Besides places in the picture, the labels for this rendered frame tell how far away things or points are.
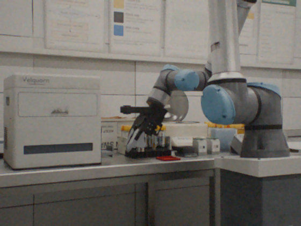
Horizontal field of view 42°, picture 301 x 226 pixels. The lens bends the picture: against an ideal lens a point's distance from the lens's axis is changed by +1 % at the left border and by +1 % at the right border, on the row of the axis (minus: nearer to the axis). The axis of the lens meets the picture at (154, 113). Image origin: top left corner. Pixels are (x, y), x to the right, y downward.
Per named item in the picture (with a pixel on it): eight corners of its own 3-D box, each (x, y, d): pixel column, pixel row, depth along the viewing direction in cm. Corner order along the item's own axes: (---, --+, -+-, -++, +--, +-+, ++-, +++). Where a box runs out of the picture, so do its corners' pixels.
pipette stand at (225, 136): (217, 152, 167) (217, 129, 167) (209, 150, 174) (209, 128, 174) (237, 152, 171) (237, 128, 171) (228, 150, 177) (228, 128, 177)
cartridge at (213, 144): (212, 154, 160) (212, 138, 160) (205, 153, 164) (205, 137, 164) (220, 154, 162) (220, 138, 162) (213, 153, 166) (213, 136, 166)
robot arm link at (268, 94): (291, 124, 123) (288, 80, 123) (259, 125, 116) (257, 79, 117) (262, 125, 133) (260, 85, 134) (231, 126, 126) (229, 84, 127)
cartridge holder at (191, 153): (185, 157, 151) (185, 148, 151) (174, 154, 159) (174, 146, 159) (196, 156, 153) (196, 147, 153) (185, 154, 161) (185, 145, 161)
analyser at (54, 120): (13, 170, 120) (12, 72, 120) (2, 160, 145) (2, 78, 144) (109, 163, 134) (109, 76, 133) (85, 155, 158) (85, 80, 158)
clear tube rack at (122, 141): (127, 155, 157) (127, 138, 157) (117, 153, 166) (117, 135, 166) (171, 153, 166) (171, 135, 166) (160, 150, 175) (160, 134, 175)
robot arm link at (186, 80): (208, 69, 139) (190, 71, 148) (182, 68, 133) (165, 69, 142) (207, 92, 139) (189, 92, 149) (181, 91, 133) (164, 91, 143)
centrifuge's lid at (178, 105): (149, 81, 202) (145, 84, 209) (151, 129, 199) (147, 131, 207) (188, 82, 208) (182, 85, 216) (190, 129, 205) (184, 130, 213)
